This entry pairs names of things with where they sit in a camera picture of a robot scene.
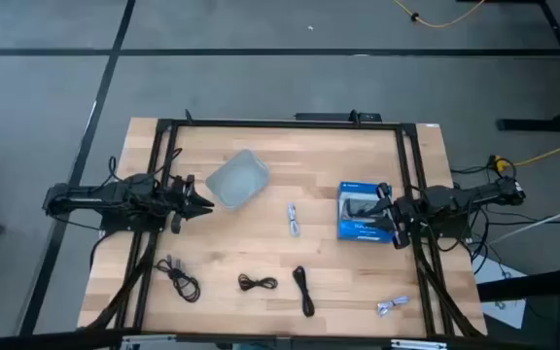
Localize white floor cable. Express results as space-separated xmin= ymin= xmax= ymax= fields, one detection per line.
xmin=487 ymin=197 xmax=560 ymax=245

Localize silver metal bracket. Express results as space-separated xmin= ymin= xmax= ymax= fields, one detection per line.
xmin=389 ymin=338 xmax=449 ymax=350

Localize black floor cables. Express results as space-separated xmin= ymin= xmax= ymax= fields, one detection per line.
xmin=448 ymin=155 xmax=560 ymax=264

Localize blue game controller box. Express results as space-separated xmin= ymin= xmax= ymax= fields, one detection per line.
xmin=336 ymin=181 xmax=399 ymax=244

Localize white braided USB-C cable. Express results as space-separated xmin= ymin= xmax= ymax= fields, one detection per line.
xmin=286 ymin=201 xmax=302 ymax=239
xmin=376 ymin=295 xmax=412 ymax=319

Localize yellow floor cable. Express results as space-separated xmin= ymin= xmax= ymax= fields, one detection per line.
xmin=489 ymin=135 xmax=560 ymax=170
xmin=390 ymin=0 xmax=486 ymax=29

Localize clear plastic container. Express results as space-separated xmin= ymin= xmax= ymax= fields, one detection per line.
xmin=205 ymin=149 xmax=271 ymax=213

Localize dark furniture piece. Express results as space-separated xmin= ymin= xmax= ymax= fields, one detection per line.
xmin=476 ymin=265 xmax=560 ymax=350

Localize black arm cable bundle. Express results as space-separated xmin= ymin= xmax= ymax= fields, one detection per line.
xmin=412 ymin=236 xmax=486 ymax=339
xmin=84 ymin=227 xmax=160 ymax=333

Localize white paper sheet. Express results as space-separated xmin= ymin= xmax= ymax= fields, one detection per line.
xmin=471 ymin=254 xmax=530 ymax=331

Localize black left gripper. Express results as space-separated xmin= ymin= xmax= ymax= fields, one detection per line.
xmin=165 ymin=173 xmax=216 ymax=234

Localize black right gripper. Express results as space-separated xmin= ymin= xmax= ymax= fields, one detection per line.
xmin=362 ymin=182 xmax=415 ymax=250

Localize black loosely looped USB-C cable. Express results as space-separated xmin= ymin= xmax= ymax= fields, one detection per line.
xmin=154 ymin=254 xmax=202 ymax=304

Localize black metal table legs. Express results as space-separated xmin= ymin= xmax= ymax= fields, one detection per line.
xmin=456 ymin=0 xmax=560 ymax=133

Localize black metal table frame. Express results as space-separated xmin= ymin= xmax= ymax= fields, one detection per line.
xmin=78 ymin=116 xmax=488 ymax=342

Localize small black coiled USB-C cable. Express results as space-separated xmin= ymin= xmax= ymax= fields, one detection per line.
xmin=237 ymin=272 xmax=280 ymax=293

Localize long black bundled USB-C cable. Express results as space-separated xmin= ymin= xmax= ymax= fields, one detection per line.
xmin=292 ymin=264 xmax=317 ymax=319

